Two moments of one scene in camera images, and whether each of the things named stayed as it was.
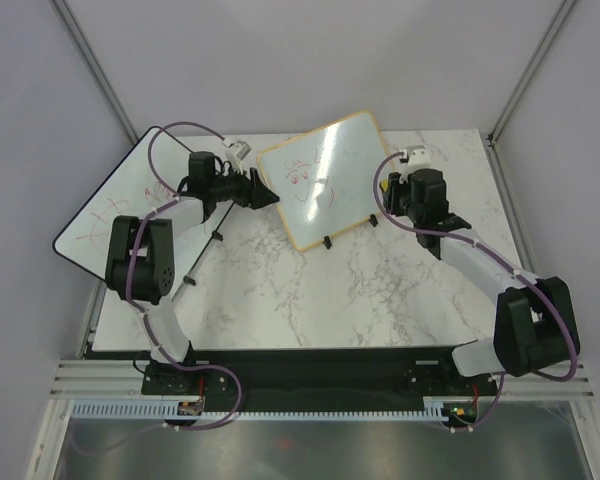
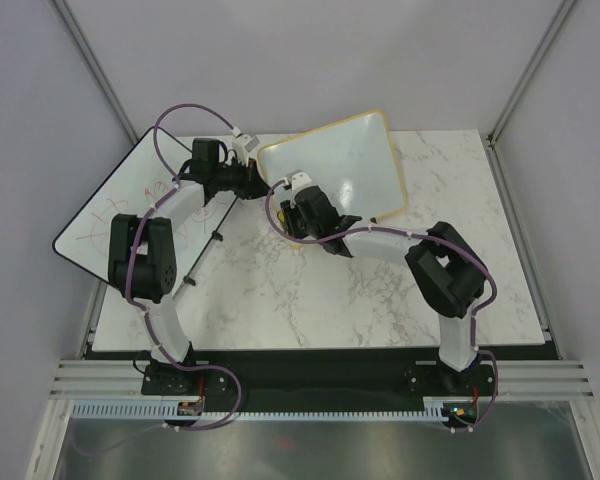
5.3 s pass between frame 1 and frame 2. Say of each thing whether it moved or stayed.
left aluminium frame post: stayed
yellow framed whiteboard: moved
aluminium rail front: stayed
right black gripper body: moved
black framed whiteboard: stayed
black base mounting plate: stayed
